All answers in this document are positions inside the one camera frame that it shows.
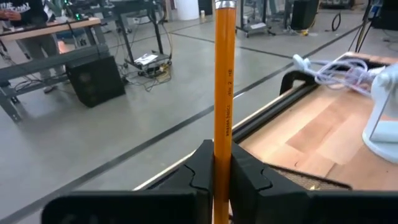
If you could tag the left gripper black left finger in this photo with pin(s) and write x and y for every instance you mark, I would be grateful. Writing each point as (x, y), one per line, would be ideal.
(199, 180)

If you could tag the wooden workbench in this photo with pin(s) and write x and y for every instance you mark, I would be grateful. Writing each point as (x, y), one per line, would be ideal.
(62, 25)

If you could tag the orange wooden pencil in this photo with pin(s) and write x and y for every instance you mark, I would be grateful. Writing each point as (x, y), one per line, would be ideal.
(224, 77)

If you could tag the white spot lamp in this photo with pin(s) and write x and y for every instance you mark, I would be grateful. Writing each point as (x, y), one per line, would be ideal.
(382, 137)

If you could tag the black box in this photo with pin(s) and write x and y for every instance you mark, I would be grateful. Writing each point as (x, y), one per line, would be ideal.
(93, 81)

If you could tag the black cabinet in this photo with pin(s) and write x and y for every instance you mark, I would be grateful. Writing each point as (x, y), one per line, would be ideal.
(304, 14)

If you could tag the black rolling cart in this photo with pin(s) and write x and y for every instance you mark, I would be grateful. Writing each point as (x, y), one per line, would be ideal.
(155, 59)

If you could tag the person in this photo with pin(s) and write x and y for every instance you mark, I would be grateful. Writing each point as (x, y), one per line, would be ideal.
(25, 12)

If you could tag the black metal table frame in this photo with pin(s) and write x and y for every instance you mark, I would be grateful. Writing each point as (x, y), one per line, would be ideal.
(273, 109)

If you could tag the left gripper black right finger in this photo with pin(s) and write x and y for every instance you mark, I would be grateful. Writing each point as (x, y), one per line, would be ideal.
(252, 193)

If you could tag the white cylinder bin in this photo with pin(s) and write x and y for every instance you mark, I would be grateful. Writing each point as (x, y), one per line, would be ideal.
(187, 9)

